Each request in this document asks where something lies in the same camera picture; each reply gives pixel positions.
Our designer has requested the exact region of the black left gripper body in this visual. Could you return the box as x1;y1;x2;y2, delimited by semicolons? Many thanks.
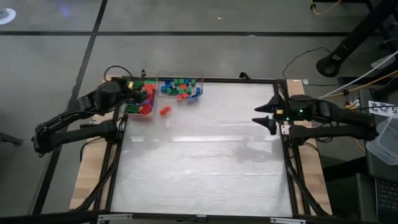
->
118;79;139;103

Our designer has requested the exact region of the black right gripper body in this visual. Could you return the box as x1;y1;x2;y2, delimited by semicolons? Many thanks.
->
275;95;317;123

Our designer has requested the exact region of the clear plastic bin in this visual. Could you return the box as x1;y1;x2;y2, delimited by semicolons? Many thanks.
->
126;73;160;121
154;72;205;105

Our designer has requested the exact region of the white paper label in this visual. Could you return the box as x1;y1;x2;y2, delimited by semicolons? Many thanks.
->
368;100;398;119

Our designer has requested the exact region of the clear plastic container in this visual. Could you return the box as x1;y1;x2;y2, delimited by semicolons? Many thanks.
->
366;116;398;166

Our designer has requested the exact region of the black stand with round foot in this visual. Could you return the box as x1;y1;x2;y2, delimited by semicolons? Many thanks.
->
316;0;398;78

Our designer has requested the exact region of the dark cart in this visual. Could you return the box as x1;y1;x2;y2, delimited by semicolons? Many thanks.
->
357;88;398;224

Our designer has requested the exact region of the dark furniture leg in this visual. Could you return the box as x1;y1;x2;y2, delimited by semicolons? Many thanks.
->
0;131;24;146

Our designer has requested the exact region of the black keyboard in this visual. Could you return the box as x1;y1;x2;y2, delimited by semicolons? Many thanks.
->
374;177;398;224

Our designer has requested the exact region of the white round floor object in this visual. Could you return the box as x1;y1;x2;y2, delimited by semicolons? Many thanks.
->
0;7;17;26

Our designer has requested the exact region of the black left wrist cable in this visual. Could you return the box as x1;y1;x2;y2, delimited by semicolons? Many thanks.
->
104;65;134;82

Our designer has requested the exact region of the black cable bundle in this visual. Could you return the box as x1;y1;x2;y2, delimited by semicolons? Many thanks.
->
303;136;335;147

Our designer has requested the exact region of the black floor cable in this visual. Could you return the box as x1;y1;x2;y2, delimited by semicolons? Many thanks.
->
281;45;333;80

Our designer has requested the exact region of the white cable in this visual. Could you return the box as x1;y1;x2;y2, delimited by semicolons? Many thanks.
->
307;51;398;105

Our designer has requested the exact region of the white metal bracket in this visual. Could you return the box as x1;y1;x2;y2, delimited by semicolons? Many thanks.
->
269;217;307;224
97;213;134;223

